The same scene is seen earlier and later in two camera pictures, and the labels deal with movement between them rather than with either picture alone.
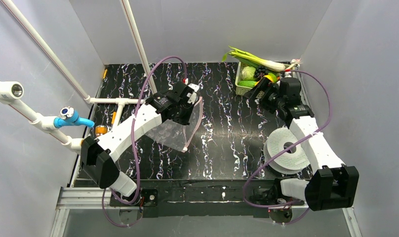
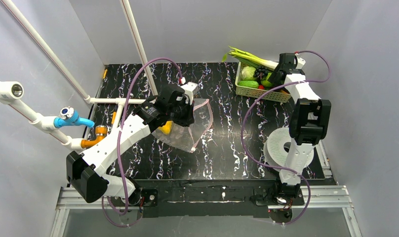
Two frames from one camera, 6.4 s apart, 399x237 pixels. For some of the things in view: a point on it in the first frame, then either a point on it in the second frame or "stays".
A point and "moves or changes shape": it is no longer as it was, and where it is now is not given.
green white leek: (253, 59) stays
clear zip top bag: (178, 136) moves or changes shape
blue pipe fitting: (69, 116) stays
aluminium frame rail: (68, 199) stays
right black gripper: (263, 95) → (271, 75)
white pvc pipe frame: (6, 92) stays
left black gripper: (181, 109) stays
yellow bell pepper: (267, 76) → (166, 129)
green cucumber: (247, 83) stays
